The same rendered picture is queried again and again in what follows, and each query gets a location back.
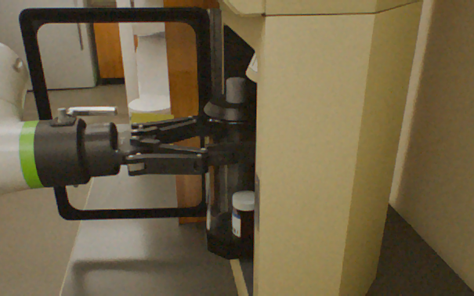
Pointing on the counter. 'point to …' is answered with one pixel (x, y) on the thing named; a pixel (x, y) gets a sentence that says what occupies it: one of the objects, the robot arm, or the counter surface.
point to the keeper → (257, 201)
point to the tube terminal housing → (325, 138)
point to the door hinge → (217, 50)
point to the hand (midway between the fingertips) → (233, 138)
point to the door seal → (104, 19)
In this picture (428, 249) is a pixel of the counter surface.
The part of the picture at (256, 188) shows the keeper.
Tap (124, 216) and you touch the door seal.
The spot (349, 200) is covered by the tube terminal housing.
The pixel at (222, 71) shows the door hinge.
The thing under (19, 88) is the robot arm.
